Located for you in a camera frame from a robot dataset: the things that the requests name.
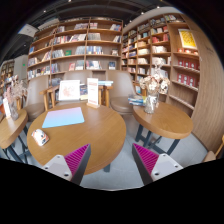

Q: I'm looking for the beige chair at left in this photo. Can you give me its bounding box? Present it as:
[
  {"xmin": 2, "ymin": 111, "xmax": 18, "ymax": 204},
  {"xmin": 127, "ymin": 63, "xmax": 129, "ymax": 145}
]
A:
[{"xmin": 25, "ymin": 76, "xmax": 49, "ymax": 121}]

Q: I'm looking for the white framed picture board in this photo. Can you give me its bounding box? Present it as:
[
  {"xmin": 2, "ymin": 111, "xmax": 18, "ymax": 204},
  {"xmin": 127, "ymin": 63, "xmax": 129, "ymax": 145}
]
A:
[{"xmin": 59, "ymin": 80, "xmax": 80, "ymax": 101}]

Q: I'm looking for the round wooden table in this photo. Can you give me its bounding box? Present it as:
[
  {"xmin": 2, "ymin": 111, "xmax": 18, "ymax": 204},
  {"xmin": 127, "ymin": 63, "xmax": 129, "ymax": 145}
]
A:
[
  {"xmin": 27, "ymin": 103, "xmax": 126, "ymax": 175},
  {"xmin": 132, "ymin": 101, "xmax": 194, "ymax": 156},
  {"xmin": 0, "ymin": 109, "xmax": 28, "ymax": 162}
]

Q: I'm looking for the stack of books on chair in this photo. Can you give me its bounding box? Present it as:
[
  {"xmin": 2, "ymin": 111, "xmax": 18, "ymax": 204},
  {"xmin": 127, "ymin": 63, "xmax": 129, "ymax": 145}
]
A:
[{"xmin": 128, "ymin": 95, "xmax": 146, "ymax": 106}]

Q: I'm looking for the yellow poster on shelf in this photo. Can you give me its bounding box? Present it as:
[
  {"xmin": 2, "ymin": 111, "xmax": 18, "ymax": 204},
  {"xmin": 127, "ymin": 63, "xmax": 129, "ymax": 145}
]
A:
[{"xmin": 178, "ymin": 29, "xmax": 197, "ymax": 50}]

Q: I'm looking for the white sign in wooden stand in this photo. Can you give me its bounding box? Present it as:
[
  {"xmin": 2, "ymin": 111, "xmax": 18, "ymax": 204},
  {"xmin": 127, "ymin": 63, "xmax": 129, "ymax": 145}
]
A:
[{"xmin": 87, "ymin": 78, "xmax": 99, "ymax": 108}]

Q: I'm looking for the round wooden left table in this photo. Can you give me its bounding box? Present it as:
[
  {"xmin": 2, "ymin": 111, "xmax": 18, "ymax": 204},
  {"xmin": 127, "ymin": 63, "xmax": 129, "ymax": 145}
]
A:
[{"xmin": 0, "ymin": 109, "xmax": 28, "ymax": 162}]

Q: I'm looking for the glass vase with dried flowers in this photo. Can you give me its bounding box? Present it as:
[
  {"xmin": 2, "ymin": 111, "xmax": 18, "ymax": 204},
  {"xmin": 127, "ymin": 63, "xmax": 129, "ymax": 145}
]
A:
[{"xmin": 139, "ymin": 58, "xmax": 170, "ymax": 114}]

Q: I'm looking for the wooden bookshelf at right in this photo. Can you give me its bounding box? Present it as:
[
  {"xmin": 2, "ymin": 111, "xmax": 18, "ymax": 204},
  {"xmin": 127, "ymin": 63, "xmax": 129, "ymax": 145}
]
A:
[{"xmin": 122, "ymin": 13, "xmax": 200, "ymax": 116}]

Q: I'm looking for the round wooden centre table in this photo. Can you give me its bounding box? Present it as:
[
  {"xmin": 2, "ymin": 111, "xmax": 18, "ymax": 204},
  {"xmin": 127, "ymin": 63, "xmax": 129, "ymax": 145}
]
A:
[{"xmin": 27, "ymin": 103, "xmax": 126, "ymax": 175}]

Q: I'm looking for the round wooden right table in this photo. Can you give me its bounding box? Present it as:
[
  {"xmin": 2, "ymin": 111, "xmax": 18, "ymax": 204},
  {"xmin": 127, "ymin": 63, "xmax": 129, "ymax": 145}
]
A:
[{"xmin": 132, "ymin": 101, "xmax": 194, "ymax": 156}]

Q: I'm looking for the large wooden bookshelf centre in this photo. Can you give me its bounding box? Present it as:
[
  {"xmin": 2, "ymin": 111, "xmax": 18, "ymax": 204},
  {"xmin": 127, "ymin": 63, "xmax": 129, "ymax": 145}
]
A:
[{"xmin": 27, "ymin": 17, "xmax": 123, "ymax": 80}]

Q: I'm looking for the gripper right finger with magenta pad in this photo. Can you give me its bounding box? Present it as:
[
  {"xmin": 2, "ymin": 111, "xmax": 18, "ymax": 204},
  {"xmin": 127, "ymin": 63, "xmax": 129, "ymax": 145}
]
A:
[{"xmin": 132, "ymin": 144, "xmax": 182, "ymax": 185}]

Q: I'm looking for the beige chair behind right table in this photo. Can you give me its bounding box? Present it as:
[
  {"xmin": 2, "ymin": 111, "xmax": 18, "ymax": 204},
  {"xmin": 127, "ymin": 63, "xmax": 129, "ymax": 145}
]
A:
[{"xmin": 106, "ymin": 70, "xmax": 136, "ymax": 115}]

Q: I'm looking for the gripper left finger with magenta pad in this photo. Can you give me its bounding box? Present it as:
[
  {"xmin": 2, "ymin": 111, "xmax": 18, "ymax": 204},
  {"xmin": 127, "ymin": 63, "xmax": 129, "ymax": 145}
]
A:
[{"xmin": 42, "ymin": 144, "xmax": 91, "ymax": 185}]

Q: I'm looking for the left vase with dried flowers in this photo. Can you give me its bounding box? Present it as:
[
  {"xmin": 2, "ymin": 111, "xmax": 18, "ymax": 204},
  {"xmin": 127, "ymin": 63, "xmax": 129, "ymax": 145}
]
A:
[{"xmin": 3, "ymin": 80, "xmax": 27, "ymax": 120}]

